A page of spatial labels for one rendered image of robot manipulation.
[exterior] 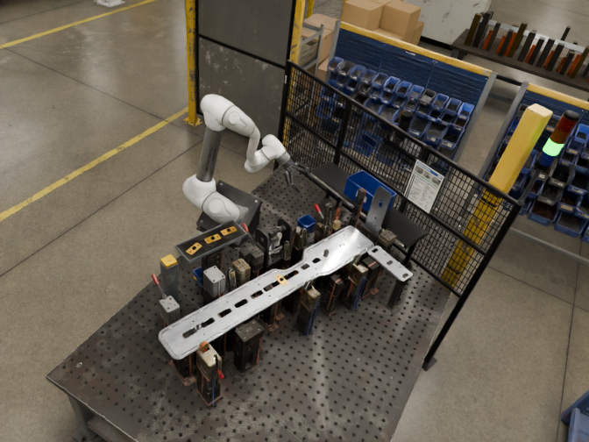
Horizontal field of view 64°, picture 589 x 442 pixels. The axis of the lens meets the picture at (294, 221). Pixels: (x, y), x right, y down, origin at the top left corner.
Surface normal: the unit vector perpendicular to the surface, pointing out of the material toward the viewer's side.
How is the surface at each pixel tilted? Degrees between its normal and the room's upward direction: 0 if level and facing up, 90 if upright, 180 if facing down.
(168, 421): 0
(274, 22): 91
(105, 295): 0
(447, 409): 0
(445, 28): 90
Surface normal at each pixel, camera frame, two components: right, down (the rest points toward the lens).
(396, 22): -0.55, 0.51
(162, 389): 0.13, -0.73
